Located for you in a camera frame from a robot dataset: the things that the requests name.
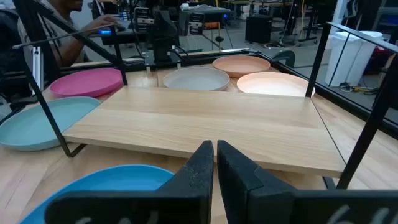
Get peach plate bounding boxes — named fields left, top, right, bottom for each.
left=212, top=55, right=271, bottom=78

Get black table frame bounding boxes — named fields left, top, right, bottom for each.
left=0, top=0, right=398, bottom=140

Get person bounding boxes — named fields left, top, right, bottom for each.
left=17, top=0, right=125, bottom=68

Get black curved bracket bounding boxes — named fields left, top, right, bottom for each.
left=272, top=49, right=296, bottom=68

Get wooden shelf with black frame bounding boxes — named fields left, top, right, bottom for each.
left=12, top=21, right=398, bottom=190

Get pink plate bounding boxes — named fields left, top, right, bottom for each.
left=49, top=68, right=124, bottom=98

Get cream plate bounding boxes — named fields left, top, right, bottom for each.
left=236, top=72, right=316, bottom=98

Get black box on floor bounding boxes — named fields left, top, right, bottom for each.
left=244, top=14, right=274, bottom=44

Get blue plate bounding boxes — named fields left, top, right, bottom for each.
left=18, top=164, right=175, bottom=224

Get white aluminium extrusion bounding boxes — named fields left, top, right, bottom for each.
left=32, top=46, right=45, bottom=91

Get black chair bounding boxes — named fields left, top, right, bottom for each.
left=0, top=9, right=34, bottom=105

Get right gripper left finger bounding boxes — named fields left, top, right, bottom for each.
left=45, top=140, right=215, bottom=224

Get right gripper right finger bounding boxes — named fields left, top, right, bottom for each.
left=216, top=139, right=398, bottom=224

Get grey plate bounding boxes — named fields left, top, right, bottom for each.
left=162, top=67, right=231, bottom=92

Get light teal plate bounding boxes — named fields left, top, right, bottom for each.
left=0, top=96, right=102, bottom=152

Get cables on floor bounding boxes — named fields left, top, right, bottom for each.
left=340, top=82, right=379, bottom=95

